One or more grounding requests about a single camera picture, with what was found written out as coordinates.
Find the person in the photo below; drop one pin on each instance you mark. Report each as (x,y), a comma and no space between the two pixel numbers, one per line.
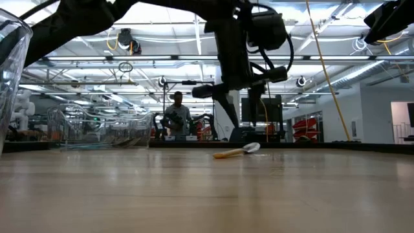
(178,116)

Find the silver ventilation duct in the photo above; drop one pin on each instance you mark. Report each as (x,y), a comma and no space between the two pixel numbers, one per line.
(355,75)

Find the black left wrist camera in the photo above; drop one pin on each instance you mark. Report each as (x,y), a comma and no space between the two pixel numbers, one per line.
(268,29)

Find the clear plastic tray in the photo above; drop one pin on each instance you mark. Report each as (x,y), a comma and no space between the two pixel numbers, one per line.
(14,64)
(97,126)

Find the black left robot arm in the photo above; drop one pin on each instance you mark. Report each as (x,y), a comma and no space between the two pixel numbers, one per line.
(74,19)

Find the black desk equipment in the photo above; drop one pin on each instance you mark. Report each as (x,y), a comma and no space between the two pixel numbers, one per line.
(242,134)

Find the red rack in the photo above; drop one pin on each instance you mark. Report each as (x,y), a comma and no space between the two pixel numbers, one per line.
(305,124)

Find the black background workstation frame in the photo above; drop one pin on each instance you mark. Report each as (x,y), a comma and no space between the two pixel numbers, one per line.
(189,83)

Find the black monitor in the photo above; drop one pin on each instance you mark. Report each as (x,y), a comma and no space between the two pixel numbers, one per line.
(273,110)

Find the black aluminium table frame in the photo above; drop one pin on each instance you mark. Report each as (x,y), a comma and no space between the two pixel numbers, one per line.
(355,146)

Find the black background robot arm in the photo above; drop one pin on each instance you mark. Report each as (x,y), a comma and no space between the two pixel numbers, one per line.
(158,124)
(208,123)

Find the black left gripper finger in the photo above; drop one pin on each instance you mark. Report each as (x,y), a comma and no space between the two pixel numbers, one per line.
(255,97)
(229,106)

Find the white column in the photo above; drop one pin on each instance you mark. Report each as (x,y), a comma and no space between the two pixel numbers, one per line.
(221,116)

